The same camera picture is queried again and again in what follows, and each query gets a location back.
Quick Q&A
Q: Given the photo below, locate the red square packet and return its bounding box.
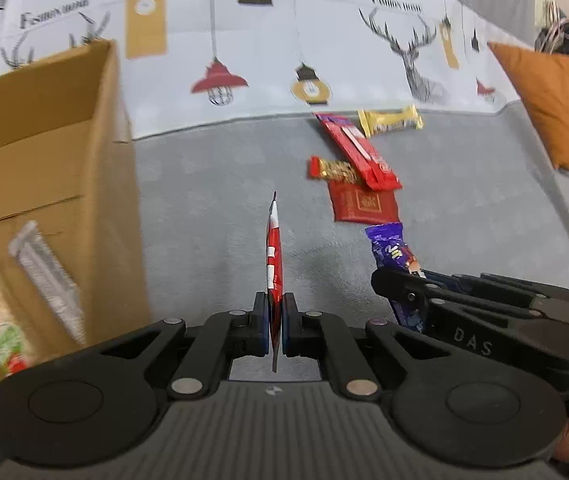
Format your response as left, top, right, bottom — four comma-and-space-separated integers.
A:
328, 181, 399, 224

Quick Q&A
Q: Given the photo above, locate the orange cushion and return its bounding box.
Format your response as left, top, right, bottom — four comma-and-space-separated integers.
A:
489, 42, 569, 171

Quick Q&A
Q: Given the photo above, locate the brown cardboard box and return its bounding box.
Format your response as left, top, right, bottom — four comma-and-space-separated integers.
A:
0, 38, 153, 411

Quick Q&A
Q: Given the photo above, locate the small red packet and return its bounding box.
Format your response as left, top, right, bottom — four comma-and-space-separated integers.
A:
266, 193, 283, 373

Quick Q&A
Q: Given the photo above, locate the yellow snack bar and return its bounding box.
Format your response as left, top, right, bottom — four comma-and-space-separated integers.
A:
358, 105, 423, 138

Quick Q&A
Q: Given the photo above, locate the clothes pile with hangers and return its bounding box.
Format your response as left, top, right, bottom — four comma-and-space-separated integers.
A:
534, 0, 569, 55

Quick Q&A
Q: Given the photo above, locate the red gold candy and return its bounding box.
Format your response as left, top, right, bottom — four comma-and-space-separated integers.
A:
307, 156, 362, 184

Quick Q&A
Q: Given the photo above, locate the long red snack packet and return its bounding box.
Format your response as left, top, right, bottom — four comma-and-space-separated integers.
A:
315, 114, 402, 191

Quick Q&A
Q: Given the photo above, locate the grey patterned sofa cover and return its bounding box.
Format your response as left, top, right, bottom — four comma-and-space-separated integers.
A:
0, 0, 569, 322

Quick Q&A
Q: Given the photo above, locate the purple candy packet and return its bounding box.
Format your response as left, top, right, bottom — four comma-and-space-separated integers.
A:
365, 221, 426, 333

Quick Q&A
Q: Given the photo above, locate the dark brown chocolate bar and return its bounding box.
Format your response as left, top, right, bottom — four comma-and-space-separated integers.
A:
8, 220, 87, 344

